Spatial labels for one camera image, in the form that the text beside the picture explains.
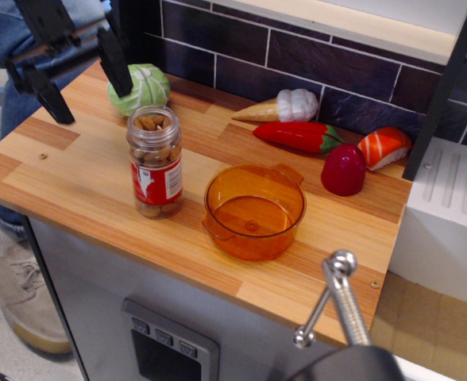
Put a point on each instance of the red toy chili pepper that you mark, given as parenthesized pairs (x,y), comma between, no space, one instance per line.
(305,136)

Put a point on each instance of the black metal shelf post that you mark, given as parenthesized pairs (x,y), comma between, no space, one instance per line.
(457,59)

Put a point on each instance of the dark red toy egg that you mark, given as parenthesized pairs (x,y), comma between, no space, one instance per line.
(344,171)

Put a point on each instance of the clear almond jar red label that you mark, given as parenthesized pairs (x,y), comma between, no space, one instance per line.
(155,154)

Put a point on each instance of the beige sneaker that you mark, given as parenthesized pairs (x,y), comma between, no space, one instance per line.
(25,301)

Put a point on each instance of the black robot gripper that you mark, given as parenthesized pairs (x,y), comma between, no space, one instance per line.
(55,31)

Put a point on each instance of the orange transparent plastic pot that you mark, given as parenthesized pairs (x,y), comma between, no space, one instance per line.
(253,211)

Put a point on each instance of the toy salmon sushi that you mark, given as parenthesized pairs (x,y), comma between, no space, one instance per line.
(384,146)

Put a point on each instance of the toy ice cream cone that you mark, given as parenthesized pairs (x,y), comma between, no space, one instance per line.
(288,105)

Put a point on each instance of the green toy cabbage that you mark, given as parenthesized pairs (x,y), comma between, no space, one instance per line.
(150,87)

